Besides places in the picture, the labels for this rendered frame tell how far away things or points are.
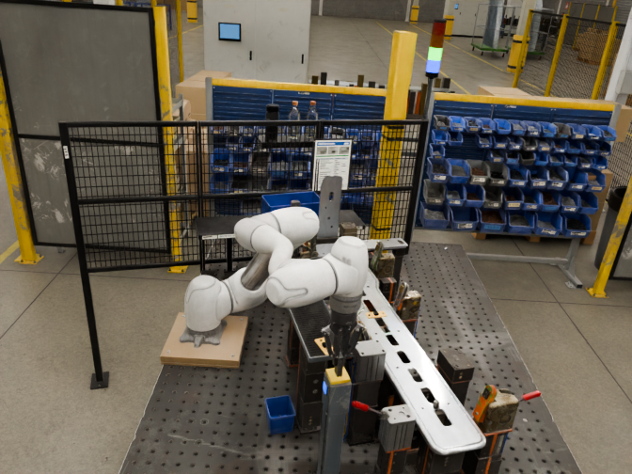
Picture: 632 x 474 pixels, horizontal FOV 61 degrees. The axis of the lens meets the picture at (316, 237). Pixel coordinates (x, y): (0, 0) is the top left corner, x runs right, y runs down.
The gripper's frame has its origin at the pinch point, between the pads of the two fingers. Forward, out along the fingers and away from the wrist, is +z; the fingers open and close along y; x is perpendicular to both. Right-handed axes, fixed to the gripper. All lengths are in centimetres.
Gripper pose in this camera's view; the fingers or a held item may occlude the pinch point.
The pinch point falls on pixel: (339, 364)
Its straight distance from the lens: 164.1
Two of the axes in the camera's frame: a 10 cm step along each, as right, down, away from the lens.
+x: -2.7, -4.3, 8.6
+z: -0.6, 9.0, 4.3
